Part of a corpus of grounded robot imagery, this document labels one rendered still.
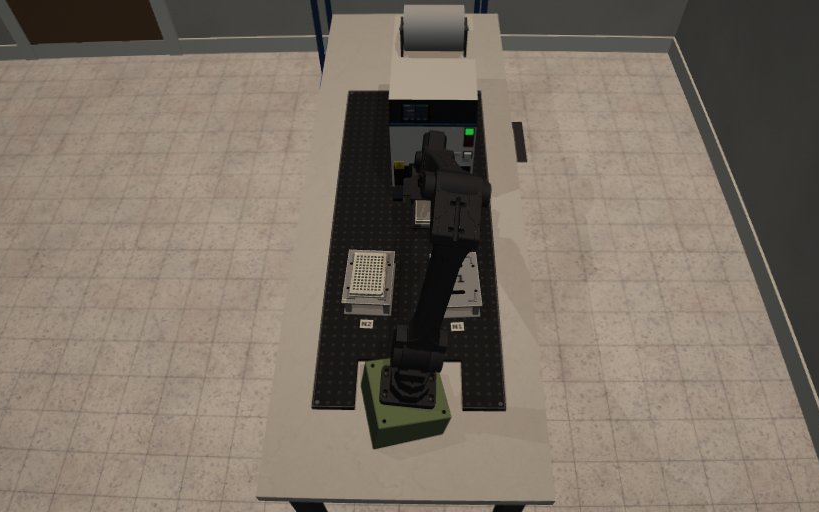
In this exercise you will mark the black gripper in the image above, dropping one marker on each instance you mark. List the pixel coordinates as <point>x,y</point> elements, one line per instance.
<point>411,191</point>

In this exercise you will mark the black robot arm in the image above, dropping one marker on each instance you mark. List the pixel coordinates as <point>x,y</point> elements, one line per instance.
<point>455,218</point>

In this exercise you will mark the grey horizontal roll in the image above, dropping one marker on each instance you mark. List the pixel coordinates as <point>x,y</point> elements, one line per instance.
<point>434,27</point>

